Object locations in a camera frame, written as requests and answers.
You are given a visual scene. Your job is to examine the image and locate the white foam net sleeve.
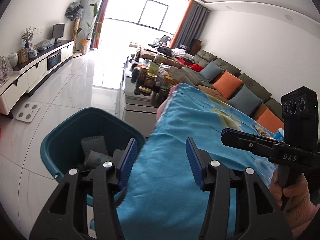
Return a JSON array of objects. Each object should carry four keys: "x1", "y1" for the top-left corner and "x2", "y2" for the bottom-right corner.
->
[{"x1": 80, "y1": 135, "x2": 108, "y2": 156}]

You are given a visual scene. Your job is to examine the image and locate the teal plastic trash bin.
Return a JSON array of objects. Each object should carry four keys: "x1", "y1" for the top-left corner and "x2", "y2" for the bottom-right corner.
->
[{"x1": 39, "y1": 107, "x2": 147, "y2": 207}]

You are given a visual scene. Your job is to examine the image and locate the person right hand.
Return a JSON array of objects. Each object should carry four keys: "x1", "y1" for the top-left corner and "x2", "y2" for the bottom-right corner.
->
[{"x1": 269, "y1": 169, "x2": 309, "y2": 212}]

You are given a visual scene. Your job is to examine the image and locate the orange cushion near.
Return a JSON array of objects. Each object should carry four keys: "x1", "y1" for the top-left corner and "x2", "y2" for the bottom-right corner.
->
[{"x1": 257, "y1": 108, "x2": 284, "y2": 133}]

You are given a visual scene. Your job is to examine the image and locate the orange cushion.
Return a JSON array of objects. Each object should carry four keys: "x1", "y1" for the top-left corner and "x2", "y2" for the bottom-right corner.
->
[
  {"x1": 257, "y1": 108, "x2": 284, "y2": 133},
  {"x1": 213, "y1": 71, "x2": 243, "y2": 99}
]

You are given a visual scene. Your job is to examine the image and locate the grey-blue cushion near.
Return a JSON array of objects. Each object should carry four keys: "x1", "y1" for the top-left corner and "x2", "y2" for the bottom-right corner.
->
[{"x1": 228, "y1": 85, "x2": 262, "y2": 116}]

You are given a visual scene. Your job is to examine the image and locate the grey-blue cushion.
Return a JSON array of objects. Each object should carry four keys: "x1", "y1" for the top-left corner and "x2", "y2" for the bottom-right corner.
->
[
  {"x1": 228, "y1": 85, "x2": 262, "y2": 116},
  {"x1": 200, "y1": 61, "x2": 223, "y2": 82}
]

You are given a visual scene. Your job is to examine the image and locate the blue floral tablecloth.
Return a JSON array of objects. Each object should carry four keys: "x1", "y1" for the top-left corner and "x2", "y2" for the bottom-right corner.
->
[{"x1": 87, "y1": 83, "x2": 286, "y2": 240}]

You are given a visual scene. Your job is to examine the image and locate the orange cushion far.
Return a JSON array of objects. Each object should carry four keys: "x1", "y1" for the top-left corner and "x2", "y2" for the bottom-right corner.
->
[{"x1": 213, "y1": 71, "x2": 243, "y2": 99}]

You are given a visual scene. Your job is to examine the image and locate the green sectional sofa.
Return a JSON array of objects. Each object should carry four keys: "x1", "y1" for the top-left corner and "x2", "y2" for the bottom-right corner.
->
[{"x1": 170, "y1": 49, "x2": 284, "y2": 133}]

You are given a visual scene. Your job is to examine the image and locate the white bathroom scale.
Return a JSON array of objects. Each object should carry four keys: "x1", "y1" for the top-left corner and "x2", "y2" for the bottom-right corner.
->
[{"x1": 15, "y1": 101, "x2": 41, "y2": 123}]

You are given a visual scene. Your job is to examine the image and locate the grey-blue cushion far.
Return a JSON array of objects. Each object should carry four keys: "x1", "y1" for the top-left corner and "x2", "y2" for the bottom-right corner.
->
[{"x1": 200, "y1": 61, "x2": 223, "y2": 82}]

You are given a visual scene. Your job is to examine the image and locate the white TV cabinet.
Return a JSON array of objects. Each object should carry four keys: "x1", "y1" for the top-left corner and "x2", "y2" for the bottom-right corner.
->
[{"x1": 1, "y1": 40, "x2": 74, "y2": 119}]

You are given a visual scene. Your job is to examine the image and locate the right grey orange curtain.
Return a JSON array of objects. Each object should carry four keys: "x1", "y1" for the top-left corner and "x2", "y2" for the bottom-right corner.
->
[{"x1": 169, "y1": 0, "x2": 210, "y2": 49}]

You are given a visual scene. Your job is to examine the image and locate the grey orange curtain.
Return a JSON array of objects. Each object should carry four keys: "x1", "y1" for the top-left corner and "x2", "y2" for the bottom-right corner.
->
[
  {"x1": 90, "y1": 0, "x2": 109, "y2": 49},
  {"x1": 169, "y1": 0, "x2": 210, "y2": 49}
]

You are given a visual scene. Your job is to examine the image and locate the cluttered coffee table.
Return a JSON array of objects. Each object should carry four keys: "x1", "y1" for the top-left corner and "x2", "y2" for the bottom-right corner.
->
[{"x1": 123, "y1": 54, "x2": 176, "y2": 137}]

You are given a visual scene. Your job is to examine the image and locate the tall green potted plant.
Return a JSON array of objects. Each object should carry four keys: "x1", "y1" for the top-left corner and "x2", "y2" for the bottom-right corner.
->
[{"x1": 78, "y1": 1, "x2": 99, "y2": 55}]

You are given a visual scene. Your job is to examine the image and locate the small black monitor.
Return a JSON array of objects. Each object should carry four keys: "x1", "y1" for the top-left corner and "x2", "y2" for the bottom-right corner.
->
[{"x1": 52, "y1": 23, "x2": 65, "y2": 44}]

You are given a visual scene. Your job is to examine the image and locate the covered standing fan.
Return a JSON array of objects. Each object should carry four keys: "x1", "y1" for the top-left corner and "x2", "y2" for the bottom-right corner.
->
[{"x1": 65, "y1": 1, "x2": 84, "y2": 47}]

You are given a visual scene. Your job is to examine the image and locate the white standing air conditioner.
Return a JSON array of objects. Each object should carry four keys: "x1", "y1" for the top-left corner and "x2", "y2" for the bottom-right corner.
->
[{"x1": 76, "y1": 0, "x2": 102, "y2": 50}]

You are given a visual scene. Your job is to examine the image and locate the left grey orange curtain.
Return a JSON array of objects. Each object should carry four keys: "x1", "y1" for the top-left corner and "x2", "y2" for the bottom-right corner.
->
[{"x1": 90, "y1": 0, "x2": 109, "y2": 49}]

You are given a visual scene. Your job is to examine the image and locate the window frame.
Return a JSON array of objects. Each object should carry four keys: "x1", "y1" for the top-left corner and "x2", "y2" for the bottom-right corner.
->
[{"x1": 105, "y1": 0, "x2": 169, "y2": 30}]

